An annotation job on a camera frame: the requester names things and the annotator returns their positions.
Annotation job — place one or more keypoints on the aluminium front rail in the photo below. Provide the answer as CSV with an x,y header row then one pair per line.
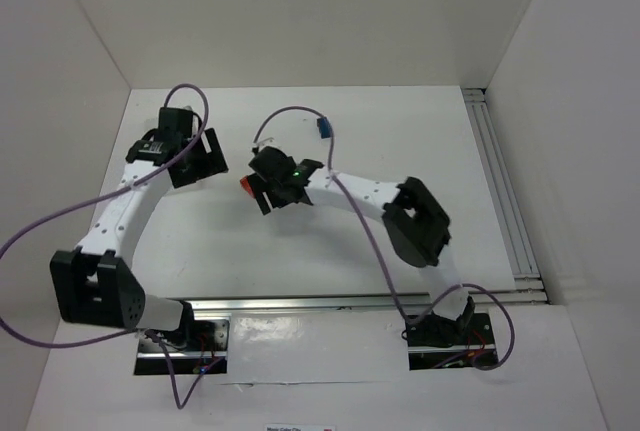
x,y
349,302

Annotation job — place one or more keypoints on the white paper label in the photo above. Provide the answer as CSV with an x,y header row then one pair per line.
x,y
296,427

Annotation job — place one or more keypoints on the aluminium side rail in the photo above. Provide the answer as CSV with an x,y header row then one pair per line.
x,y
528,280

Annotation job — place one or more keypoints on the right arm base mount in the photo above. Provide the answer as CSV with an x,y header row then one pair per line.
x,y
476,346

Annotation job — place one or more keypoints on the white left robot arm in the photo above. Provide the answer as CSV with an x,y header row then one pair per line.
x,y
94,283

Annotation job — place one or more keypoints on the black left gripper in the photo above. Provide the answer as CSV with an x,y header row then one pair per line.
x,y
201,162

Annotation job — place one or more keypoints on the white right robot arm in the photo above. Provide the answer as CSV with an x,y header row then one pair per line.
x,y
416,225

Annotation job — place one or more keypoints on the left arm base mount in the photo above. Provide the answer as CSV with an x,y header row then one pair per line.
x,y
202,350

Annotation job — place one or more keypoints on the blue wood block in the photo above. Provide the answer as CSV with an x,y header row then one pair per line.
x,y
324,128

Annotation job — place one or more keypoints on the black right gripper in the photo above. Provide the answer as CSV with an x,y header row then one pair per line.
x,y
267,189

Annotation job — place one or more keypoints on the red wood block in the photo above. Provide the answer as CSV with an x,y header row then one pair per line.
x,y
246,185

